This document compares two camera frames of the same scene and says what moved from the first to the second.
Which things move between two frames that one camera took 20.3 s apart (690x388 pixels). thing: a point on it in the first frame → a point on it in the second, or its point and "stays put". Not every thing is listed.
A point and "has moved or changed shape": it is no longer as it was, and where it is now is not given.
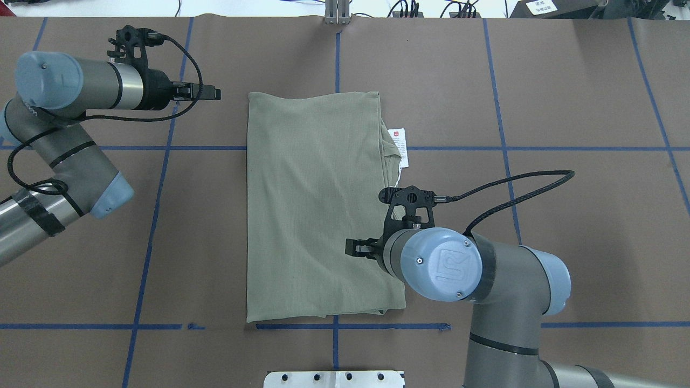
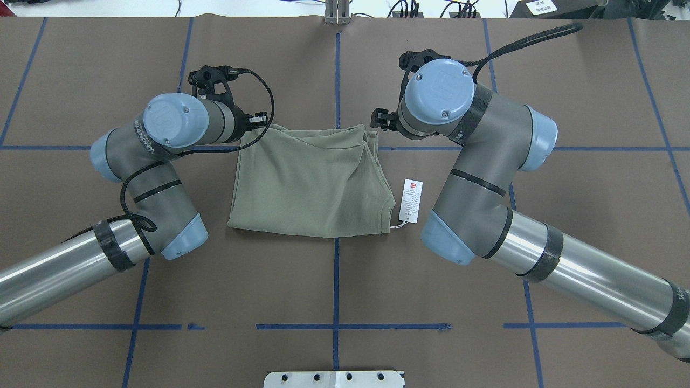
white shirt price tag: (399, 138) → (410, 201)
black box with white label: (554, 9) stays put
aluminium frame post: (337, 12) stays put
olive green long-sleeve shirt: (321, 168) has moved or changed shape
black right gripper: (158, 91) → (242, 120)
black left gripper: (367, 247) → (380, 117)
